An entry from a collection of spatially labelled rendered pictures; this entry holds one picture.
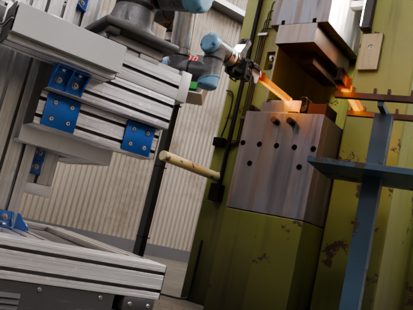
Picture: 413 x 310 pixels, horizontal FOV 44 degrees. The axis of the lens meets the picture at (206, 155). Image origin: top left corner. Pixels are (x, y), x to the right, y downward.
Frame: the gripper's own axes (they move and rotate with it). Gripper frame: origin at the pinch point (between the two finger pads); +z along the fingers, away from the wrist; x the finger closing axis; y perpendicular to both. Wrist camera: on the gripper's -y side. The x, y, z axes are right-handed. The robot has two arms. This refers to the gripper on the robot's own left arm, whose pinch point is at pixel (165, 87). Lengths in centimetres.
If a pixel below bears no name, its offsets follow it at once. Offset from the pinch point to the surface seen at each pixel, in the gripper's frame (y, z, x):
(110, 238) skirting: -114, 85, -263
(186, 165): -17.4, 32.0, 5.6
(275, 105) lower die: -43, -3, 28
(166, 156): -3.6, 31.8, 10.3
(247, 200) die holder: -37, 42, 30
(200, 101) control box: -20.1, 0.2, -0.4
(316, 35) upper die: -48, -37, 39
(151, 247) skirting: -160, 85, -263
